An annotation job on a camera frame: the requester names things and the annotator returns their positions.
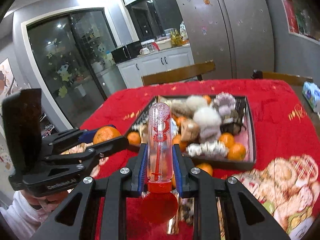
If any clear bubble wand tube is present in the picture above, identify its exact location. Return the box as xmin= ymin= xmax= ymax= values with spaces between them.
xmin=142 ymin=102 xmax=178 ymax=225

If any person's left hand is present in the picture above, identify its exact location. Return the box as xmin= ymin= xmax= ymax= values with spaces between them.
xmin=19 ymin=155 xmax=110 ymax=212

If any mandarin orange beside tray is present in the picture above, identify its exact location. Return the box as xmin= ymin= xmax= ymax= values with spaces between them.
xmin=93 ymin=126 xmax=121 ymax=145

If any white kitchen cabinet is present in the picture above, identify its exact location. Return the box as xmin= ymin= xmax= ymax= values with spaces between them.
xmin=117 ymin=44 xmax=194 ymax=88

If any black rectangular tray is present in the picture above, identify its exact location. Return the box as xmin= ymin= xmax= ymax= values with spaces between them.
xmin=125 ymin=95 xmax=257 ymax=171

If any black microwave oven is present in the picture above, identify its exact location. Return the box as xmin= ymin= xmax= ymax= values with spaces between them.
xmin=111 ymin=41 xmax=143 ymax=64

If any white fluffy pompom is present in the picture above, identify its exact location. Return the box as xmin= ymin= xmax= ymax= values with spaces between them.
xmin=193 ymin=107 xmax=222 ymax=131

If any wooden chair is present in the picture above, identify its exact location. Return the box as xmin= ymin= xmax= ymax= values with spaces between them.
xmin=142 ymin=60 xmax=215 ymax=86
xmin=252 ymin=69 xmax=313 ymax=86

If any tissue pack blue white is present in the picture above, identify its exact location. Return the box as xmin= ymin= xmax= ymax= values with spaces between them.
xmin=302 ymin=81 xmax=320 ymax=113

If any silver double-door fridge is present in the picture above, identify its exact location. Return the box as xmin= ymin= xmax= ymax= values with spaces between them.
xmin=176 ymin=0 xmax=274 ymax=80

